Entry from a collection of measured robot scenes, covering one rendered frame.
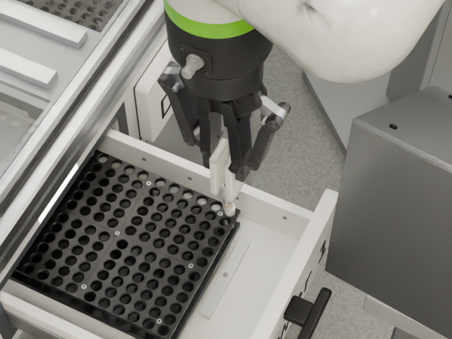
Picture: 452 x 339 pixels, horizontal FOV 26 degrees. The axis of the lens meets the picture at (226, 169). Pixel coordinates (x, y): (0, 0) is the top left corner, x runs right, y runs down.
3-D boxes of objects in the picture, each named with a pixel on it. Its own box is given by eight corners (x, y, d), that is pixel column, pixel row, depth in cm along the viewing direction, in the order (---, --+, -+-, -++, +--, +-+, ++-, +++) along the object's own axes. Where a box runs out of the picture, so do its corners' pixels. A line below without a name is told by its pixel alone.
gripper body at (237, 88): (157, 56, 85) (165, 120, 92) (246, 89, 82) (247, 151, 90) (197, -2, 88) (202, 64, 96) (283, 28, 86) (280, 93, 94)
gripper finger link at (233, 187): (236, 142, 100) (243, 144, 100) (239, 179, 106) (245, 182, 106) (223, 164, 99) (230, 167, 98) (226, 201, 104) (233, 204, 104)
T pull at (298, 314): (331, 294, 106) (333, 288, 105) (304, 352, 102) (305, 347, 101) (301, 280, 107) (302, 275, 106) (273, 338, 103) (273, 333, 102)
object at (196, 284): (240, 212, 112) (240, 210, 111) (168, 342, 103) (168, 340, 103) (225, 206, 112) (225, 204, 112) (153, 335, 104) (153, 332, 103)
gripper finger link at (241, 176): (239, 140, 98) (266, 151, 97) (241, 169, 102) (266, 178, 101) (232, 151, 97) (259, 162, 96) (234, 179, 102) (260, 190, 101)
